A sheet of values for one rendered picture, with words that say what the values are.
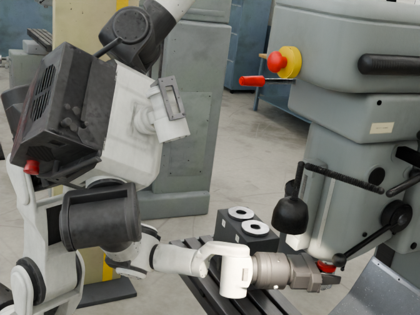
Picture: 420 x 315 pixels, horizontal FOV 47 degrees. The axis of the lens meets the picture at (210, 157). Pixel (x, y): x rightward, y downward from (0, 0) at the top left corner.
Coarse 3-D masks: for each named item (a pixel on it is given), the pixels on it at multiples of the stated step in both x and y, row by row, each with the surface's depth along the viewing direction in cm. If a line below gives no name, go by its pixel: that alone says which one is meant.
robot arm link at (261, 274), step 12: (264, 252) 116; (228, 264) 113; (240, 264) 112; (252, 264) 114; (264, 264) 113; (228, 276) 113; (240, 276) 112; (252, 276) 113; (264, 276) 112; (228, 288) 112; (240, 288) 113; (264, 288) 114
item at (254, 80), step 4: (244, 76) 99; (248, 76) 99; (252, 76) 99; (256, 76) 100; (260, 76) 100; (240, 80) 99; (244, 80) 98; (248, 80) 98; (252, 80) 99; (256, 80) 99; (260, 80) 100; (264, 80) 100; (268, 80) 101; (272, 80) 102; (276, 80) 102; (280, 80) 103; (284, 80) 103; (288, 80) 104; (292, 80) 104; (296, 80) 105; (240, 84) 100; (244, 84) 99; (248, 84) 99; (252, 84) 99; (256, 84) 100; (260, 84) 100
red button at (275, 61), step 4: (272, 52) 88; (276, 52) 88; (280, 52) 88; (268, 56) 90; (272, 56) 88; (276, 56) 87; (280, 56) 87; (284, 56) 89; (268, 60) 89; (272, 60) 88; (276, 60) 87; (280, 60) 87; (284, 60) 89; (268, 64) 89; (272, 64) 88; (276, 64) 87; (280, 64) 87; (284, 64) 89; (268, 68) 90; (272, 68) 88; (276, 68) 88; (280, 68) 88; (276, 72) 89
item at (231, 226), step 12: (228, 216) 160; (240, 216) 159; (252, 216) 160; (216, 228) 166; (228, 228) 157; (240, 228) 154; (252, 228) 155; (264, 228) 153; (216, 240) 166; (228, 240) 158; (240, 240) 150; (252, 240) 148; (264, 240) 149; (276, 240) 151; (252, 252) 149; (252, 288) 155
